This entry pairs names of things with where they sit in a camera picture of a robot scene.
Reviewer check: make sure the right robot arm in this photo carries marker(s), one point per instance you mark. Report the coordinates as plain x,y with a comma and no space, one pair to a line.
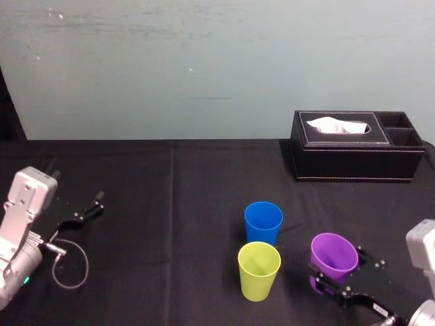
421,244

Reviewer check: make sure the black leather tissue box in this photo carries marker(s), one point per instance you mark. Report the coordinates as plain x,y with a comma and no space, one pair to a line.
353,163

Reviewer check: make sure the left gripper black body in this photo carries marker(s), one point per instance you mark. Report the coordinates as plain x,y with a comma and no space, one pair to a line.
59,215

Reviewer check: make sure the purple plastic cup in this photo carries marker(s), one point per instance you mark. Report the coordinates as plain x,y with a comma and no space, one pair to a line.
331,251

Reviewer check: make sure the black table cloth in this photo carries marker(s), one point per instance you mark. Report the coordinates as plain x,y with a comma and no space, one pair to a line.
163,210

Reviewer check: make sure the yellow-green plastic cup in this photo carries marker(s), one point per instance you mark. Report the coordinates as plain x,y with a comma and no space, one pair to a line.
256,285

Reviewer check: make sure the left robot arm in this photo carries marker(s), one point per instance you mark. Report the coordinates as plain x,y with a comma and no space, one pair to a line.
20,203

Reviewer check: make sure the blue plastic cup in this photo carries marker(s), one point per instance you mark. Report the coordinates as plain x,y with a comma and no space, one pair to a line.
261,231

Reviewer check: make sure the dark backdrop panel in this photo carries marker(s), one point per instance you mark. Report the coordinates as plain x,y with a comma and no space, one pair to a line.
9,108

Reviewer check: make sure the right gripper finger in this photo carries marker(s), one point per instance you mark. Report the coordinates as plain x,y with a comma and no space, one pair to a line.
370,261
331,283

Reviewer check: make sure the white tissue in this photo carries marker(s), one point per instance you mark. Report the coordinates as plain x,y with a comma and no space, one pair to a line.
334,125

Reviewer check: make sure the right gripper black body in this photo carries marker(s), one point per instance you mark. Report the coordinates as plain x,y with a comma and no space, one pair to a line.
372,283

